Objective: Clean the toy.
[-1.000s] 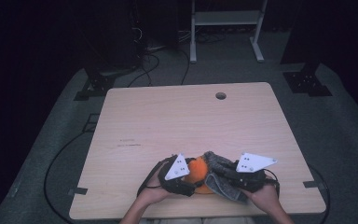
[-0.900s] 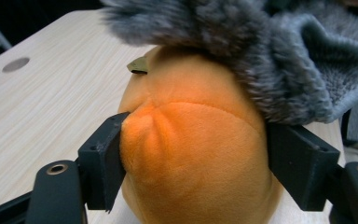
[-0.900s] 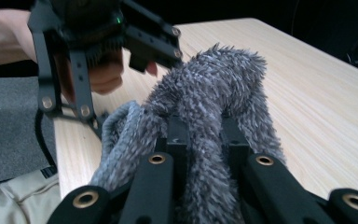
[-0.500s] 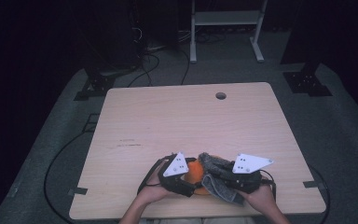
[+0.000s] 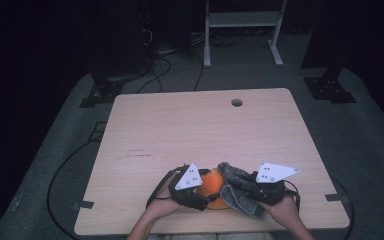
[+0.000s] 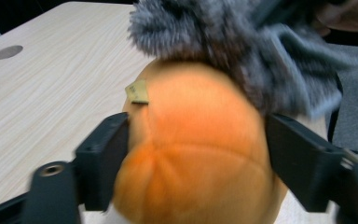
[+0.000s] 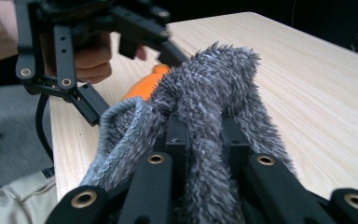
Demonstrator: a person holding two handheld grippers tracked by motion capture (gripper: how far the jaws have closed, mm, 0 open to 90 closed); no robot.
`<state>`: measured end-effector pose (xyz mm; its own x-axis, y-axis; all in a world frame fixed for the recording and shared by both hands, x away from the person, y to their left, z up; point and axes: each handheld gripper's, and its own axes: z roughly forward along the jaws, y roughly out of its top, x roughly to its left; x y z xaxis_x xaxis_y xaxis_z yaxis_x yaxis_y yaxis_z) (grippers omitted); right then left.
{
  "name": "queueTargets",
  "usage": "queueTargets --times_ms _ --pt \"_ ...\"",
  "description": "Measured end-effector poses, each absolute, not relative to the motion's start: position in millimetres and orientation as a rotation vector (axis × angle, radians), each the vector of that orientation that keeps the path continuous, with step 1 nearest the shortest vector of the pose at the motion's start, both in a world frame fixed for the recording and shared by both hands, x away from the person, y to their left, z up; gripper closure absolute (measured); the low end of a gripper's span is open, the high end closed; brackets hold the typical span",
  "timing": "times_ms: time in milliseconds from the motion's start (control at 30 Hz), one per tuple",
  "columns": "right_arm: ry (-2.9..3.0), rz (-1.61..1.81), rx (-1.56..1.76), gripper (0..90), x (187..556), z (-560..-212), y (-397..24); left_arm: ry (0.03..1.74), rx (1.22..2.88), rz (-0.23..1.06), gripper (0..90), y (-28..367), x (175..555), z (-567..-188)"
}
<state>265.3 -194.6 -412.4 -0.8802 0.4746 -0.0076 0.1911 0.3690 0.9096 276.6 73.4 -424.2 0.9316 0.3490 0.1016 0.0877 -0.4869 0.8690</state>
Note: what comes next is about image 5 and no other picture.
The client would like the orange plush toy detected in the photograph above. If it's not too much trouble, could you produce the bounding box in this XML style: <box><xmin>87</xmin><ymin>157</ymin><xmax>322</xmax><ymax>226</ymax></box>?
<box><xmin>194</xmin><ymin>167</ymin><xmax>233</xmax><ymax>210</ymax></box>

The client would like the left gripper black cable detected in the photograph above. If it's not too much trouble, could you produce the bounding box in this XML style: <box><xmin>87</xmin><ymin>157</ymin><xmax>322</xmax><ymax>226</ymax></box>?
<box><xmin>145</xmin><ymin>165</ymin><xmax>186</xmax><ymax>210</ymax></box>

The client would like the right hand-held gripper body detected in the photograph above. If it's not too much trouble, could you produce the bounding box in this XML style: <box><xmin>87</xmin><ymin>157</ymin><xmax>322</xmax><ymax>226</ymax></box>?
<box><xmin>246</xmin><ymin>162</ymin><xmax>301</xmax><ymax>207</ymax></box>

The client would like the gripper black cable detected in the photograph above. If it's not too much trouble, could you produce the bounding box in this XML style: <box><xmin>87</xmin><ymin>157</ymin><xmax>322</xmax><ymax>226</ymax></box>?
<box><xmin>145</xmin><ymin>165</ymin><xmax>186</xmax><ymax>210</ymax></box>
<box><xmin>282</xmin><ymin>178</ymin><xmax>355</xmax><ymax>240</ymax></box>

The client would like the white metal desk frame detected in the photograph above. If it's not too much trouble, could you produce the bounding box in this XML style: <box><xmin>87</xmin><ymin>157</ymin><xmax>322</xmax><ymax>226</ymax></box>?
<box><xmin>203</xmin><ymin>0</ymin><xmax>288</xmax><ymax>69</ymax></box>

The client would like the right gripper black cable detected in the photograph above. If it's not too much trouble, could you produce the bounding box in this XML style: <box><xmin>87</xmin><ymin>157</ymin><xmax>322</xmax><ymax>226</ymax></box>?
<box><xmin>282</xmin><ymin>178</ymin><xmax>355</xmax><ymax>240</ymax></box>

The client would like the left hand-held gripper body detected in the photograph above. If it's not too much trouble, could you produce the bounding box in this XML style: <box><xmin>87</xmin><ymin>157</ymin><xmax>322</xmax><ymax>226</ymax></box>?
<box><xmin>168</xmin><ymin>162</ymin><xmax>212</xmax><ymax>212</ymax></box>

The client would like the black floor frame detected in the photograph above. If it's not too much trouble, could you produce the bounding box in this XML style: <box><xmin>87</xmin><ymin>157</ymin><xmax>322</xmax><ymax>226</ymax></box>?
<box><xmin>87</xmin><ymin>121</ymin><xmax>108</xmax><ymax>143</ymax></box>

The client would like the black stand base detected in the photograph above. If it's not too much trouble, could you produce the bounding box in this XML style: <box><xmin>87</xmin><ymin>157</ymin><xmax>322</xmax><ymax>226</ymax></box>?
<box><xmin>303</xmin><ymin>65</ymin><xmax>358</xmax><ymax>105</ymax></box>
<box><xmin>79</xmin><ymin>75</ymin><xmax>125</xmax><ymax>109</ymax></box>

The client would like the person's right hand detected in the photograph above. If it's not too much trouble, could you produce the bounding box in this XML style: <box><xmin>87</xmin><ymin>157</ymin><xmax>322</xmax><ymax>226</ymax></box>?
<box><xmin>259</xmin><ymin>195</ymin><xmax>302</xmax><ymax>232</ymax></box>

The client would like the grey fuzzy cloth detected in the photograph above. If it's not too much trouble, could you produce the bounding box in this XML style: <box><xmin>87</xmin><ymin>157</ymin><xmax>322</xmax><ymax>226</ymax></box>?
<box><xmin>216</xmin><ymin>161</ymin><xmax>266</xmax><ymax>218</ymax></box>

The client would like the person's left hand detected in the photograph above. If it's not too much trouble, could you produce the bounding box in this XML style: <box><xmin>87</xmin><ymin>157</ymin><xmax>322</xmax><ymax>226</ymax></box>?
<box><xmin>145</xmin><ymin>179</ymin><xmax>185</xmax><ymax>220</ymax></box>

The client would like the long black floor cable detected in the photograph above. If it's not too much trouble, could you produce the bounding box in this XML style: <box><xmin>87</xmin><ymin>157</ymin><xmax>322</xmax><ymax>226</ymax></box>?
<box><xmin>47</xmin><ymin>139</ymin><xmax>98</xmax><ymax>240</ymax></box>

